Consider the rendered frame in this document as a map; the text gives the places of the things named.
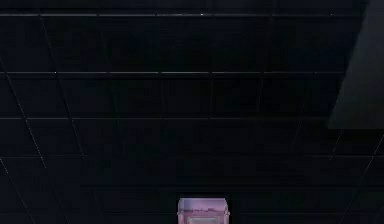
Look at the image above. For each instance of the pink box with grey panel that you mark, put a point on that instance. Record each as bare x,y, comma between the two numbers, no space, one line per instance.
202,206

